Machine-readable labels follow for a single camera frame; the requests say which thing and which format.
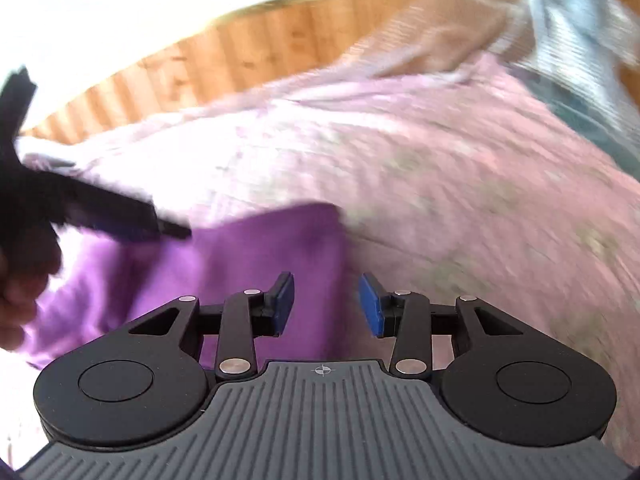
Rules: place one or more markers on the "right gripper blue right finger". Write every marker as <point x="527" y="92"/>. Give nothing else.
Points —
<point x="403" y="315"/>

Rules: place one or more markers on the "pink bear-print quilt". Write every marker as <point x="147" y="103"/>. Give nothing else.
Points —
<point x="470" y="186"/>

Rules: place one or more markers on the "wooden headboard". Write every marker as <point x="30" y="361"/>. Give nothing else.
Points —
<point x="238" y="51"/>

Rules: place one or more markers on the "person's left hand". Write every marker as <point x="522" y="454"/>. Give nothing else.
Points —
<point x="21" y="286"/>

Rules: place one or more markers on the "purple garment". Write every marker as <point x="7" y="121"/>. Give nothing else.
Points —
<point x="107" y="283"/>

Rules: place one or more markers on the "clear bubble wrap sheet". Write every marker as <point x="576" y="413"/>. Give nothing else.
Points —
<point x="578" y="44"/>

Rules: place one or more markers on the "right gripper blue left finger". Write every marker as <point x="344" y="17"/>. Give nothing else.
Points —
<point x="248" y="315"/>

